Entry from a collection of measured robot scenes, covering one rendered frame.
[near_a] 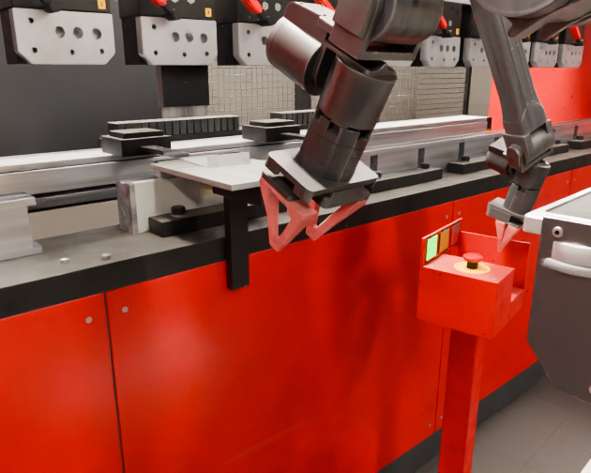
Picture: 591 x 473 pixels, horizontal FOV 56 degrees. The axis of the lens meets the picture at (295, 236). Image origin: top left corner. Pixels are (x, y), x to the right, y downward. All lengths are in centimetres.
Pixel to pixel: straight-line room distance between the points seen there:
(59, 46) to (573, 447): 185
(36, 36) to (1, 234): 31
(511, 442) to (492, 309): 97
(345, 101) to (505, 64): 62
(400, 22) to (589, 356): 32
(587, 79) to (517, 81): 184
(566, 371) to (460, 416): 81
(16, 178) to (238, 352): 57
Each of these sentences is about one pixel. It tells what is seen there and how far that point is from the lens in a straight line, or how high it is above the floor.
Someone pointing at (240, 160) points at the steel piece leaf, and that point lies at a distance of 103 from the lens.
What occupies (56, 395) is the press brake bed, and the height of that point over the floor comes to 68.
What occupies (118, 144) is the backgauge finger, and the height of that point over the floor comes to 101.
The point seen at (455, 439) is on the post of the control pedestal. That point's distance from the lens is 140.
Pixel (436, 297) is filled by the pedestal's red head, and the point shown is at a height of 72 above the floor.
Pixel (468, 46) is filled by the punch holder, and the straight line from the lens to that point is 173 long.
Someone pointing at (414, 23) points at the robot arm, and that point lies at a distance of 48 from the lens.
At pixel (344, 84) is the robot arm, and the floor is 115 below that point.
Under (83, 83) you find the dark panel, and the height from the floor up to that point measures 113.
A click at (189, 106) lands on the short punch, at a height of 110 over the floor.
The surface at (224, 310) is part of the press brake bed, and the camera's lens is 107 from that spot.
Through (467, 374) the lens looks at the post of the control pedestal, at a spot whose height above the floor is 53.
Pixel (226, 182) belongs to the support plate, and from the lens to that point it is 86.
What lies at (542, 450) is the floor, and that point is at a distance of 206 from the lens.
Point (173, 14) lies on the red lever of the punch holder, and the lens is 101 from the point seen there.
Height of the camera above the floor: 117
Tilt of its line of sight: 17 degrees down
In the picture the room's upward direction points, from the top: straight up
